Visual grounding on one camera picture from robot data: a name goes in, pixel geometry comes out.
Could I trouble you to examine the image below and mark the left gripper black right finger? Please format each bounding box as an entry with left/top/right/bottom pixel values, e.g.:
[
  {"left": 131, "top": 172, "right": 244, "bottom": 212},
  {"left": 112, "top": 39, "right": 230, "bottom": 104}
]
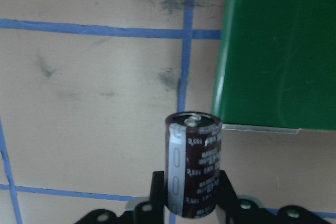
[{"left": 216, "top": 170, "right": 245, "bottom": 223}]

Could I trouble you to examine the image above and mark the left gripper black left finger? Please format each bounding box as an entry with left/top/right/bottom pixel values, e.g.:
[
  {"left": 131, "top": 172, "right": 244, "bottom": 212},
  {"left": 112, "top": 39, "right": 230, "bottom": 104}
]
[{"left": 133, "top": 171, "right": 166, "bottom": 224}]

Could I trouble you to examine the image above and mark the brown cylindrical capacitor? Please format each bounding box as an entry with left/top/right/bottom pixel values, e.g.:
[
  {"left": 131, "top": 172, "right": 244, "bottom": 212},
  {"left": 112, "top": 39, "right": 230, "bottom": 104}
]
[{"left": 165, "top": 112, "right": 222, "bottom": 219}]

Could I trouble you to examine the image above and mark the green conveyor belt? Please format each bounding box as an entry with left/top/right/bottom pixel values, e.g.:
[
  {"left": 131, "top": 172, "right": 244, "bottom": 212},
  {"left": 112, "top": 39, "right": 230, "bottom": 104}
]
[{"left": 212, "top": 0, "right": 335, "bottom": 133}]

